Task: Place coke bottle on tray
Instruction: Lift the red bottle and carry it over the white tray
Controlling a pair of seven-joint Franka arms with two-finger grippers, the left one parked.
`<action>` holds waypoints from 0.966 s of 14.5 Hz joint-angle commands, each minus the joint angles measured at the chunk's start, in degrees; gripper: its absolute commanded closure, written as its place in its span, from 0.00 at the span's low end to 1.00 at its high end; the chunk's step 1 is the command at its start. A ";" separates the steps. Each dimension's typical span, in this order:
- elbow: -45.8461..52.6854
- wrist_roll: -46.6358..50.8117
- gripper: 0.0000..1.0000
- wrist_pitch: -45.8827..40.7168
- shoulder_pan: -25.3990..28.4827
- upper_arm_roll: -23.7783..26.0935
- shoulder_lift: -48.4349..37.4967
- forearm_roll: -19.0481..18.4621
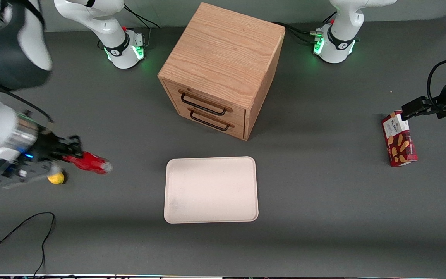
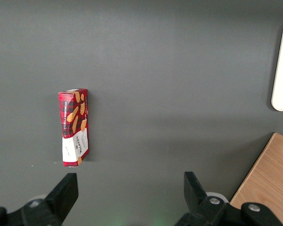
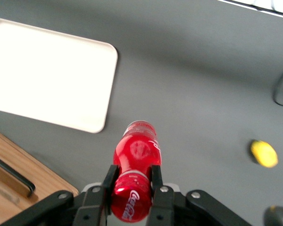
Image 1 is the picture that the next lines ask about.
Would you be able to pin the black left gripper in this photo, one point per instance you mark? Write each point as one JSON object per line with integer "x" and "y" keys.
{"x": 441, "y": 104}

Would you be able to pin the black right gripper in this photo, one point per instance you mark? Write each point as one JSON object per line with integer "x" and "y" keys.
{"x": 47, "y": 148}

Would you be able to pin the red coke bottle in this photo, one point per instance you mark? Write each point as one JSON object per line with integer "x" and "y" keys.
{"x": 91, "y": 162}

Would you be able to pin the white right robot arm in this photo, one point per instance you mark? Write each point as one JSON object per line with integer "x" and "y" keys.
{"x": 103, "y": 23}

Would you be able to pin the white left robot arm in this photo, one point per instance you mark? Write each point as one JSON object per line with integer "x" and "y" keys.
{"x": 339, "y": 38}

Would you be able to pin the beige plastic tray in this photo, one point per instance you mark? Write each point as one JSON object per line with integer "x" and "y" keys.
{"x": 211, "y": 190}

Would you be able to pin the yellow lemon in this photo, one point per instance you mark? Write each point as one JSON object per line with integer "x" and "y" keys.
{"x": 56, "y": 178}

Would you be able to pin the red cookie box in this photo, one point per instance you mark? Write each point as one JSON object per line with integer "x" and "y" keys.
{"x": 399, "y": 143}

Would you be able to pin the wooden two-drawer cabinet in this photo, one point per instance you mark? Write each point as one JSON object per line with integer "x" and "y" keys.
{"x": 223, "y": 50}

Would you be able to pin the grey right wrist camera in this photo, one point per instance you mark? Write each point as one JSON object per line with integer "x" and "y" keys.
{"x": 29, "y": 174}

